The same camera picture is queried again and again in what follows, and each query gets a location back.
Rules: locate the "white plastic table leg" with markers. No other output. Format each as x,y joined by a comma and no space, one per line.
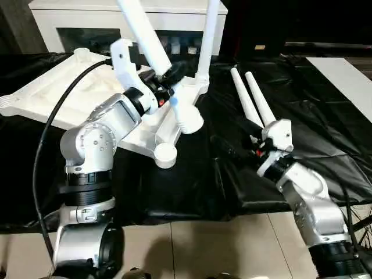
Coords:
260,98
209,37
245,98
148,37

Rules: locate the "white plastic table top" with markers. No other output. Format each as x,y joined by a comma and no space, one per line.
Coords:
58,96

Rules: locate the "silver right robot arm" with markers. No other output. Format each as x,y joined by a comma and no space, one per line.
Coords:
314,197

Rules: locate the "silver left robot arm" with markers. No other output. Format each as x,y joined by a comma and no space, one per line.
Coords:
96,145

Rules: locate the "black work mat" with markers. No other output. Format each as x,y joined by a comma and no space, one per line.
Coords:
189,189

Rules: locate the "small tan label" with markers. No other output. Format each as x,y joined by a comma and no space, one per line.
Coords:
260,46

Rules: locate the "white flat board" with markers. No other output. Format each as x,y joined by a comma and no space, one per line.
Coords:
346,81

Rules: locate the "white cabinet with glass doors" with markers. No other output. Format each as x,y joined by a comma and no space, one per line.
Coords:
72,17

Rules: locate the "black robot foot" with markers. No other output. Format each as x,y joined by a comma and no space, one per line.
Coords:
136,273

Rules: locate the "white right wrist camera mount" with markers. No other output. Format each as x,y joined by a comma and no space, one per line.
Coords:
279,133

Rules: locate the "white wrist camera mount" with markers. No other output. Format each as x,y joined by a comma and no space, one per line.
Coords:
279,133
125,67

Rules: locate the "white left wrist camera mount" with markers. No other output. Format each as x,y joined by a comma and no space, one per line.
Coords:
125,67

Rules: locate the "black metal rail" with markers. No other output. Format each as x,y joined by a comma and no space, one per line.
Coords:
328,46

